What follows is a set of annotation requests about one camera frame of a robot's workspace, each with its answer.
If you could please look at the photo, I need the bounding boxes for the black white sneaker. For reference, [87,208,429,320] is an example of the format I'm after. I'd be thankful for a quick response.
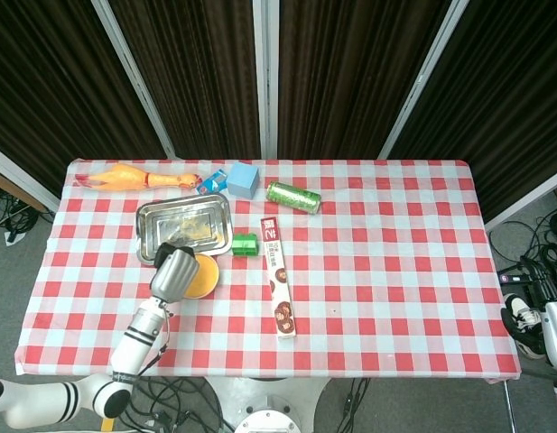
[501,293,549,360]

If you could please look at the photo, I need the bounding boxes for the yellow bowl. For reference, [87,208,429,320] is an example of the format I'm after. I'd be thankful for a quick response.
[182,253,221,299]

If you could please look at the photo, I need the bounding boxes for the black power strip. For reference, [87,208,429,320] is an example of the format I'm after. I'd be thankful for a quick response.
[498,271,536,284]

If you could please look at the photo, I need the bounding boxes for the dark brown curtain panel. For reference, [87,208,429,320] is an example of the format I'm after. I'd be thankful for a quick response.
[0,0,167,196]
[277,0,451,160]
[109,0,262,160]
[389,0,557,222]

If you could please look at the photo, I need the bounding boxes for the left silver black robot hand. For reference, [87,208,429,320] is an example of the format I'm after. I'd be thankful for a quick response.
[150,242,201,304]

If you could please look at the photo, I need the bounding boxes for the light blue cube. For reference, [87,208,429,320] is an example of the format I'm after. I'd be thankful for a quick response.
[226,162,261,199]

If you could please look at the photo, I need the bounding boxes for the red white checkered tablecloth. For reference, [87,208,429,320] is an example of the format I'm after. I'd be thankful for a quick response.
[14,158,523,384]

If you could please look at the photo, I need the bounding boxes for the green toy block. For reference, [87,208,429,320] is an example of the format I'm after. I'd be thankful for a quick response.
[231,232,259,258]

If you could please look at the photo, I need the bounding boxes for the small blue carton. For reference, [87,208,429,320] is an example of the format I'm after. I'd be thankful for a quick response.
[196,169,229,197]

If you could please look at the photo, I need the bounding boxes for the green drink can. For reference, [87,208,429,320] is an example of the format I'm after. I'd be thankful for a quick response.
[265,180,323,216]

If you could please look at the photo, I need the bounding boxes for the black floor cable bundle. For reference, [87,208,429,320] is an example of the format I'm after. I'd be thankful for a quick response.
[117,376,234,433]
[336,377,372,433]
[489,184,557,272]
[0,182,53,244]

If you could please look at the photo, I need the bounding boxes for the white partition frame post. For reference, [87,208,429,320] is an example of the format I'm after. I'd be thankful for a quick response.
[90,0,182,160]
[253,0,279,160]
[484,166,557,232]
[0,143,60,212]
[377,0,469,160]

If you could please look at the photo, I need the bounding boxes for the long red white box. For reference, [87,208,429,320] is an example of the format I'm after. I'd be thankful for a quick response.
[259,216,299,339]

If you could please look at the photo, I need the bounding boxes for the rectangular stainless steel tray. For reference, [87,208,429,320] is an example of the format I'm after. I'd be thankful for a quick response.
[135,193,235,266]

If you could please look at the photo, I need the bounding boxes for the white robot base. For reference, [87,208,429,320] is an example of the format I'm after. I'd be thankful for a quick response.
[205,376,329,433]

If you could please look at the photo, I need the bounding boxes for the yellow rubber chicken toy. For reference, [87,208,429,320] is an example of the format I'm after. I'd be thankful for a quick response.
[74,163,204,192]

